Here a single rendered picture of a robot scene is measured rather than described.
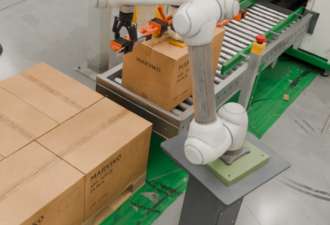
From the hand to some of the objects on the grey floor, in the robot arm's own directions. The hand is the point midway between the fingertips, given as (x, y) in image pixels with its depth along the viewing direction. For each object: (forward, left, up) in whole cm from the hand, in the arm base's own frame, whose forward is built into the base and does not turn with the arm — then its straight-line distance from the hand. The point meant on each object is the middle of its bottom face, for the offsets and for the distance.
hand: (123, 44), depth 247 cm
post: (-23, -84, -112) cm, 142 cm away
